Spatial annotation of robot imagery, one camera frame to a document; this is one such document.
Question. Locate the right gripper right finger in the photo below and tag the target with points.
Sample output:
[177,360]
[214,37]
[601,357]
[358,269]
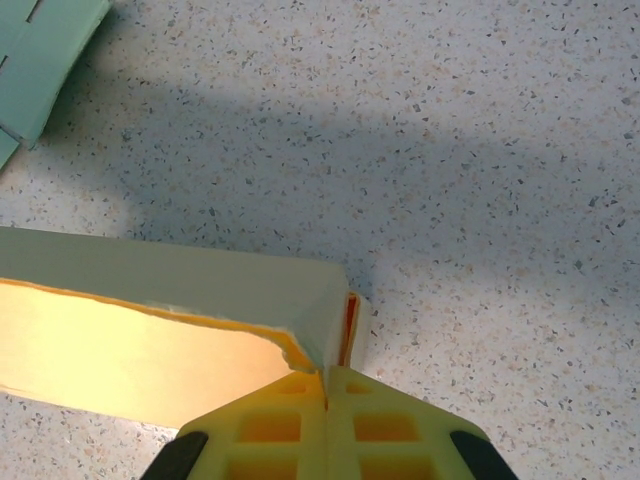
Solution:
[390,450]

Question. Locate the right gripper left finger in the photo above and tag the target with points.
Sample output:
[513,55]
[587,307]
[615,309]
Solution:
[270,450]

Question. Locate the yellow paper box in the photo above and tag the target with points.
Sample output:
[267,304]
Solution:
[150,350]

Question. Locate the green paper box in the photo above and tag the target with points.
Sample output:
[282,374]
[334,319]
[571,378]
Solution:
[40,65]

